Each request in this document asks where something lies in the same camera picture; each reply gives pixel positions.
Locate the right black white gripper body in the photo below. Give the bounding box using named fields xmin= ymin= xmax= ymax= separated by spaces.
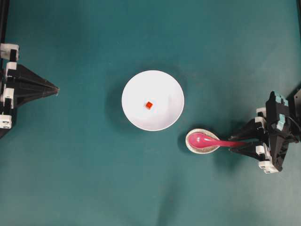
xmin=256 ymin=91 xmax=301 ymax=174

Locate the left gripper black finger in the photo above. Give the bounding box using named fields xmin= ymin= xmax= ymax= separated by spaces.
xmin=6 ymin=81 xmax=59 ymax=109
xmin=7 ymin=64 xmax=59 ymax=90

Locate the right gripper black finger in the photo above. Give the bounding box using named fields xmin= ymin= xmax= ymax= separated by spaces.
xmin=230 ymin=141 xmax=270 ymax=161
xmin=228 ymin=118 xmax=266 ymax=141

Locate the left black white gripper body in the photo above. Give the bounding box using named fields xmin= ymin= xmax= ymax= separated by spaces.
xmin=0 ymin=43 xmax=19 ymax=129

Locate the pink plastic soup spoon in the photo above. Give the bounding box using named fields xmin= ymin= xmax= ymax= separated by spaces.
xmin=188 ymin=132 xmax=247 ymax=148

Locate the small red cube block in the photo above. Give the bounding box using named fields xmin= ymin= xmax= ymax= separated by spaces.
xmin=145 ymin=102 xmax=153 ymax=109

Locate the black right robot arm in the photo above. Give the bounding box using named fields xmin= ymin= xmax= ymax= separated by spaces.
xmin=229 ymin=89 xmax=301 ymax=174

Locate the speckled ceramic spoon rest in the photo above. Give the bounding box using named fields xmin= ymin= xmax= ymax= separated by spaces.
xmin=185 ymin=129 xmax=219 ymax=154

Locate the white round bowl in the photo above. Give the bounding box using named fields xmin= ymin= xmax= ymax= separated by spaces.
xmin=121 ymin=70 xmax=185 ymax=131

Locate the black camera cable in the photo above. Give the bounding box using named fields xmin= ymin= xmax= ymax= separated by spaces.
xmin=285 ymin=115 xmax=301 ymax=132

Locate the black left frame rail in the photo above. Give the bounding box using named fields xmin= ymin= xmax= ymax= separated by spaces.
xmin=0 ymin=0 xmax=10 ymax=43

